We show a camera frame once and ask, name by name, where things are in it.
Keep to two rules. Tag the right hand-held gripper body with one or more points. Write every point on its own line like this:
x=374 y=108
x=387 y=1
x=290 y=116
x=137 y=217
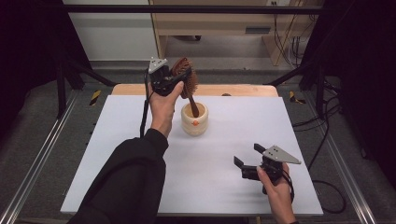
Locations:
x=277 y=155

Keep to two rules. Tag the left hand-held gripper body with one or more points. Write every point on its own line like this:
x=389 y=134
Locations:
x=160 y=77

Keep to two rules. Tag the brown wooden hairbrush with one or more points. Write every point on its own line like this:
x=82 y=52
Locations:
x=190 y=87

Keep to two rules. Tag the cream ceramic cup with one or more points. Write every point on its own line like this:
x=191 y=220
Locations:
x=194 y=126

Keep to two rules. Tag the person's left hand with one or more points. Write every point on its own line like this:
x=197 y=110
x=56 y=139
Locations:
x=162 y=112

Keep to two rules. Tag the person's right hand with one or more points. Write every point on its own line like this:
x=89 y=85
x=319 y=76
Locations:
x=278 y=196

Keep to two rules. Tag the wooden table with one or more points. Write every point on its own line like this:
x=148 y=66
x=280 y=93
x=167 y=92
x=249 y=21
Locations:
x=243 y=90

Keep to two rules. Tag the yellow black tape marker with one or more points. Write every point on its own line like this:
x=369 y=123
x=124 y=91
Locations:
x=292 y=97
x=95 y=97

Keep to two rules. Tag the light wooden desk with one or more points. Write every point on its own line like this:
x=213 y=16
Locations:
x=218 y=23

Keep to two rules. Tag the white cabinet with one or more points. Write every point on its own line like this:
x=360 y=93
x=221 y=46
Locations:
x=115 y=34

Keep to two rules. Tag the black curtain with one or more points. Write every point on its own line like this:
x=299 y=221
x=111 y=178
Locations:
x=367 y=77
x=28 y=46

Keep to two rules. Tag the aluminium rail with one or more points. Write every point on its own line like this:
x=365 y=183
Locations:
x=37 y=155
x=342 y=161

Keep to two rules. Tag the black frame crossbar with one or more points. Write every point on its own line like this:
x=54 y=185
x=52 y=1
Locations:
x=202 y=9

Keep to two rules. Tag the black frame strut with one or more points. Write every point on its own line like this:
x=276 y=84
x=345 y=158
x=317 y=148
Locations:
x=90 y=73
x=311 y=73

